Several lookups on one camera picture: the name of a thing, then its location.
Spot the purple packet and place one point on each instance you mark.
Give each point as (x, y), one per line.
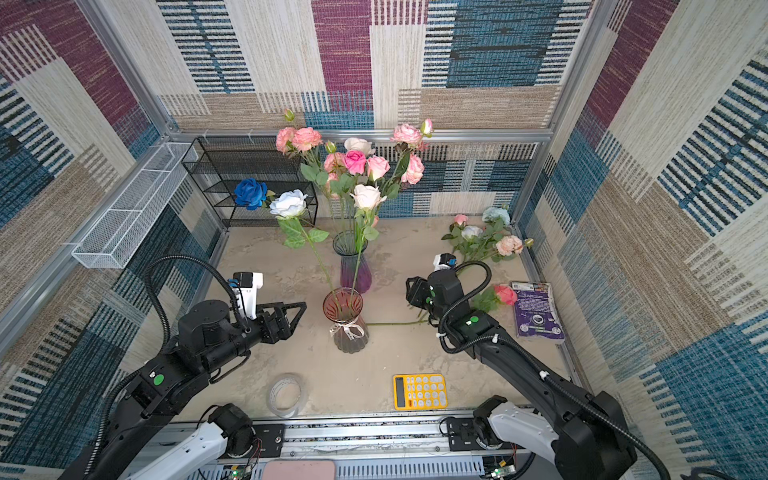
(535, 312)

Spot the cream white rose stem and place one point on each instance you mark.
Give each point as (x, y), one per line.
(358, 144)

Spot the yellow calculator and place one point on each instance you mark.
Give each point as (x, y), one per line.
(419, 392)

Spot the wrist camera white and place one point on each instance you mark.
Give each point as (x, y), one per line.
(444, 261)
(245, 286)

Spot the purple blue glass vase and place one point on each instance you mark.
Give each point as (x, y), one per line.
(354, 264)

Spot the blue rose stem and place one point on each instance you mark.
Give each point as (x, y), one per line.
(253, 195)

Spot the pile of artificial flowers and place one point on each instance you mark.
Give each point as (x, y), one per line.
(492, 240)

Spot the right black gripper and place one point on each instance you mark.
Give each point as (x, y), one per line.
(415, 293)

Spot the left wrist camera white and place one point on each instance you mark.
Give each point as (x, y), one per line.
(245, 286)

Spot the dark red glass vase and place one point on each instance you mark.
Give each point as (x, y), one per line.
(343, 308)

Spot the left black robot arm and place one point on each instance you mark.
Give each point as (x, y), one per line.
(146, 400)

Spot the clear tape roll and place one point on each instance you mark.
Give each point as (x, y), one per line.
(287, 396)

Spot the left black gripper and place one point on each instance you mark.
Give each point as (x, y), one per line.
(284, 329)

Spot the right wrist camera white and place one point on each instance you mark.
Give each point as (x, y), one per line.
(444, 261)

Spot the magenta rose stem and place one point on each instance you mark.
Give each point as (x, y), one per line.
(354, 165)

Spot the pink tulip bud stem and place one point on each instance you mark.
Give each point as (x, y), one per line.
(377, 167)

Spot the pale cream rose stem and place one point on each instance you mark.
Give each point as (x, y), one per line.
(367, 201)

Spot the black wire shelf rack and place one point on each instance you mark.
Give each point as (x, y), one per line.
(218, 164)

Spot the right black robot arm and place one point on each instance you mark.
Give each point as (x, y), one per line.
(591, 436)

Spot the white mesh wall basket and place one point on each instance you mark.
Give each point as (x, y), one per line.
(122, 228)

